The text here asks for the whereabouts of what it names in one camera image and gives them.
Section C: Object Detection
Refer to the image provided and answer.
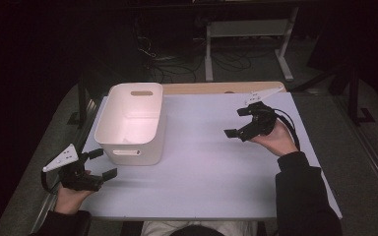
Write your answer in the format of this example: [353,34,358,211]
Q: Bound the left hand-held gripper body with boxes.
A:
[41,143,105,193]

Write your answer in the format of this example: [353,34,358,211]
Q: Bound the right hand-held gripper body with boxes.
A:
[237,86,285,143]

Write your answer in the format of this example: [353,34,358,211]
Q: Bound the white plastic storage bin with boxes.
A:
[94,82,165,167]

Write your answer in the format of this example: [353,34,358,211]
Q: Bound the person's left hand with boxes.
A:
[54,170,95,215]

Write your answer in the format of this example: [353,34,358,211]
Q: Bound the person's right hand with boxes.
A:
[249,119,300,157]

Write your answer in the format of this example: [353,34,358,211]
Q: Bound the black metal stand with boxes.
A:
[66,74,94,130]
[326,63,377,126]

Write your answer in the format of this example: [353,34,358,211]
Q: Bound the person's head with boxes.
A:
[168,224,225,236]

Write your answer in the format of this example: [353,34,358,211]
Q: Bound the right hand-held gripper black cable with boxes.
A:
[273,107,301,152]

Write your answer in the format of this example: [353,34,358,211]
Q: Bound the hand-held gripper black cable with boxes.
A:
[273,107,301,152]
[40,169,62,195]

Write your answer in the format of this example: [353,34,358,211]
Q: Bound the left hand-held gripper black cable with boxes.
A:
[40,169,62,195]

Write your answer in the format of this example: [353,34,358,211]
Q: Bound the white metal desk frame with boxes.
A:
[204,5,301,83]

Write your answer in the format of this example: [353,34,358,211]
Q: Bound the black floor cables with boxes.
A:
[133,16,279,84]

